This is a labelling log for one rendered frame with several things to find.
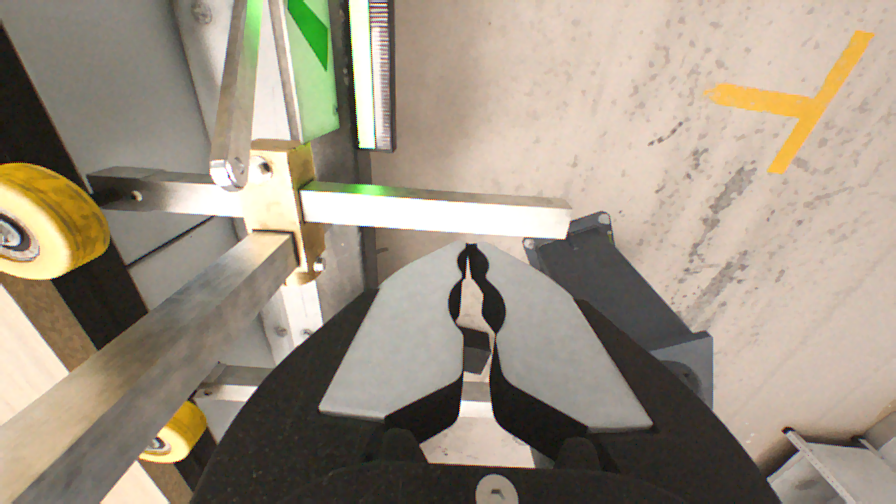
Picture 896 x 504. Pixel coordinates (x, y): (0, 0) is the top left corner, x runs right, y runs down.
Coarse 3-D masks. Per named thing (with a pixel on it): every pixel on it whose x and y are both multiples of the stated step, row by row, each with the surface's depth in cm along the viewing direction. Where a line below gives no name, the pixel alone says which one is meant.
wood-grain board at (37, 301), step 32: (0, 288) 25; (32, 288) 26; (0, 320) 26; (32, 320) 26; (64, 320) 29; (0, 352) 28; (32, 352) 28; (64, 352) 29; (96, 352) 32; (0, 384) 30; (32, 384) 30; (0, 416) 33; (128, 480) 39; (160, 480) 40
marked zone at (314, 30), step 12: (288, 0) 24; (300, 0) 26; (300, 12) 26; (312, 12) 28; (300, 24) 26; (312, 24) 28; (324, 24) 31; (312, 36) 28; (324, 36) 31; (312, 48) 29; (324, 48) 31; (324, 60) 31
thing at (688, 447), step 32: (608, 320) 8; (608, 352) 7; (640, 352) 7; (640, 384) 7; (672, 384) 7; (672, 416) 6; (704, 416) 6; (608, 448) 5; (640, 448) 5; (672, 448) 5; (704, 448) 6; (736, 448) 5; (672, 480) 5; (704, 480) 5; (736, 480) 5
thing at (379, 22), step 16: (384, 0) 31; (384, 16) 32; (384, 32) 32; (384, 48) 33; (384, 64) 34; (384, 80) 34; (384, 96) 35; (384, 112) 36; (384, 128) 37; (384, 144) 38
